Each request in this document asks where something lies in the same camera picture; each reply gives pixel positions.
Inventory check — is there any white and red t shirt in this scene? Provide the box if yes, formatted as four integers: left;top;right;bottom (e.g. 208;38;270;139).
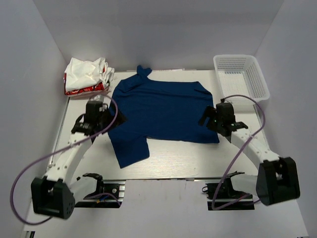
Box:
63;58;115;97

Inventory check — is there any white perforated plastic basket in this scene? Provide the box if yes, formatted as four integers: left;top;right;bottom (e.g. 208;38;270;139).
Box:
213;55;270;106

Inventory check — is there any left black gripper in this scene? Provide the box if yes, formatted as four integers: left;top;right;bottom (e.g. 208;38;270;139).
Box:
98;103;128;134

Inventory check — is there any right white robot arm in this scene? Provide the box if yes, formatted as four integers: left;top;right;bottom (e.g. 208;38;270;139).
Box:
199;102;300;206

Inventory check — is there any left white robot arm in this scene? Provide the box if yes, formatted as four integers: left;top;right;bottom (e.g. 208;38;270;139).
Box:
31;99;127;219

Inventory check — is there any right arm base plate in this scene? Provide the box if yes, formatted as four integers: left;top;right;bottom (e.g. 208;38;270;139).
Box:
202;183;255;211

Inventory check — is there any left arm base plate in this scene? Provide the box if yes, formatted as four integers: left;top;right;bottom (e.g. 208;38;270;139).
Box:
75;180;125;208

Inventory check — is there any blue t shirt with print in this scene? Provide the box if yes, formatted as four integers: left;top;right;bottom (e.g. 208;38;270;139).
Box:
108;65;219;168

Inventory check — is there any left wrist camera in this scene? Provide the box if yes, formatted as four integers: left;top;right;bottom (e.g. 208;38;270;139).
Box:
89;94;105;103

